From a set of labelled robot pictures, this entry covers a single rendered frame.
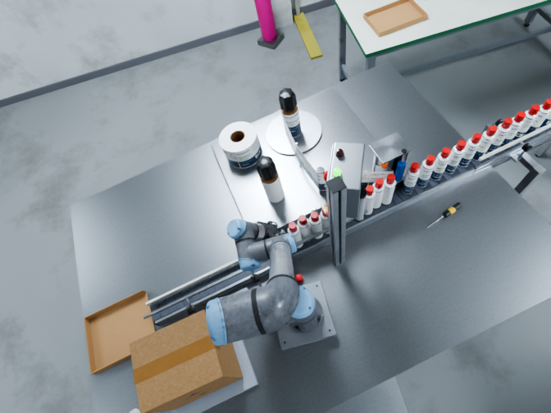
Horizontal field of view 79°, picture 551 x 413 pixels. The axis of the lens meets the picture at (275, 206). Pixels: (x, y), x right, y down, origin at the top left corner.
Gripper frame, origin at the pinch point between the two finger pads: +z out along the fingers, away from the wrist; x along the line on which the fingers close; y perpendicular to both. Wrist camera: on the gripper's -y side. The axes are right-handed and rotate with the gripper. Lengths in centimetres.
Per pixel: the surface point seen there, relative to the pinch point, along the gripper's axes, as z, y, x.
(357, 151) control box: -32, -5, -52
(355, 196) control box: -33, -17, -44
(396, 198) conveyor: 32, -1, -45
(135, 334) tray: -32, -4, 75
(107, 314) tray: -37, 11, 85
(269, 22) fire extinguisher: 102, 254, -39
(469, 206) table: 50, -19, -66
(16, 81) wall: -30, 346, 200
